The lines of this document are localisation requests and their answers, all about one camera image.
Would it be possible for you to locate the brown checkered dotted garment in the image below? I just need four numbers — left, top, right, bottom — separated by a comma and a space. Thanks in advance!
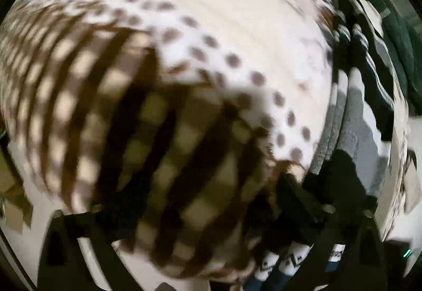
1, 0, 333, 284

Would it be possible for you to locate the white floral bed blanket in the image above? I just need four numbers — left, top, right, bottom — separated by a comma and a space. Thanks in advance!
375, 88, 421, 241

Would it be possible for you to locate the black patterned knit sweater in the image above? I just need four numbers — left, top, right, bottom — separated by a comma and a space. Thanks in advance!
244, 0, 394, 290

